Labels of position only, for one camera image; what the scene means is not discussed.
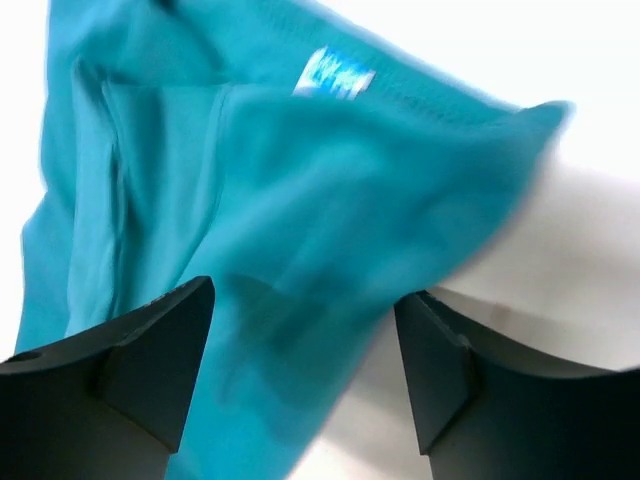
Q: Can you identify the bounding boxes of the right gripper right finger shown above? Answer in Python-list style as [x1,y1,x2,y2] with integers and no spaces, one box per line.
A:
[394,292,639,480]

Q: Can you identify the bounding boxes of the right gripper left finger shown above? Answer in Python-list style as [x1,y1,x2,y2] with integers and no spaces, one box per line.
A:
[1,276,215,479]

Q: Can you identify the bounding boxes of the teal t shirt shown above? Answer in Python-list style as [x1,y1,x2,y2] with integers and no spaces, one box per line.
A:
[17,1,567,479]

